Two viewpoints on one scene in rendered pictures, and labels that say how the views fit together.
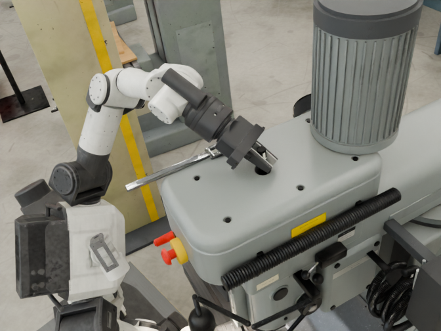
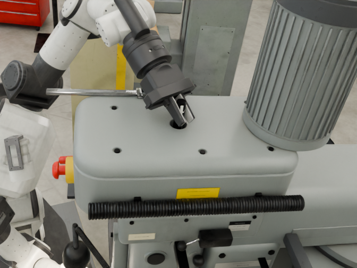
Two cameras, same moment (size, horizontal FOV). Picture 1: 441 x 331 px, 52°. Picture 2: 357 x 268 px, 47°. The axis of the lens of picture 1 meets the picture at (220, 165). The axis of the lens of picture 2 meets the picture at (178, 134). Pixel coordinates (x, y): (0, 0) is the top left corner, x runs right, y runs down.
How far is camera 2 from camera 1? 25 cm
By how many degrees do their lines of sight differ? 7
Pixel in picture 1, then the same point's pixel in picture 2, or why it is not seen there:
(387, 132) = (312, 134)
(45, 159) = not seen: hidden behind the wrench
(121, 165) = not seen: hidden behind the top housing
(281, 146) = (207, 113)
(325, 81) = (266, 57)
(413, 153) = (341, 177)
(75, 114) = (81, 56)
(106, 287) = (10, 189)
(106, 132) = (65, 48)
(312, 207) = (205, 175)
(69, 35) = not seen: outside the picture
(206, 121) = (139, 53)
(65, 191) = (9, 86)
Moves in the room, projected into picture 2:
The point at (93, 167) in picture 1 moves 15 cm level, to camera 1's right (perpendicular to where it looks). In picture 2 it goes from (43, 76) to (92, 88)
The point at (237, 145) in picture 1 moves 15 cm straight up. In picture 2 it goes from (158, 86) to (166, 16)
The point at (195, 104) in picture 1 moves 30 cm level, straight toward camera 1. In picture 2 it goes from (134, 33) to (80, 114)
